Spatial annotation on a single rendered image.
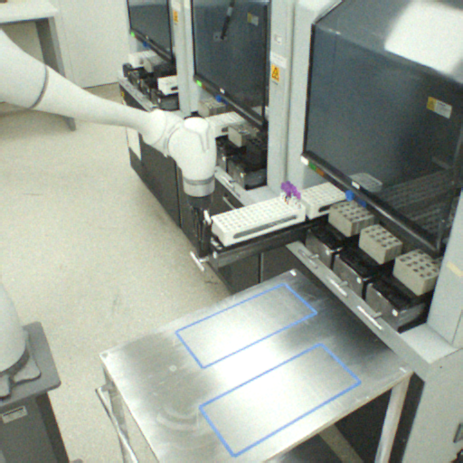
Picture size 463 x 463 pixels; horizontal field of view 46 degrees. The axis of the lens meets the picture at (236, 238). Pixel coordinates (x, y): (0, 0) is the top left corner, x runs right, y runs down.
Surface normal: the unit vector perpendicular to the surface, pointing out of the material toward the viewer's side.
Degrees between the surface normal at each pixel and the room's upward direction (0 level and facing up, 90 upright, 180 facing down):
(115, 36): 90
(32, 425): 90
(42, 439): 90
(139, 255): 0
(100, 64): 90
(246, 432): 0
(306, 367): 0
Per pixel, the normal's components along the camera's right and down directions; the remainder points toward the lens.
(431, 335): -0.01, -0.81
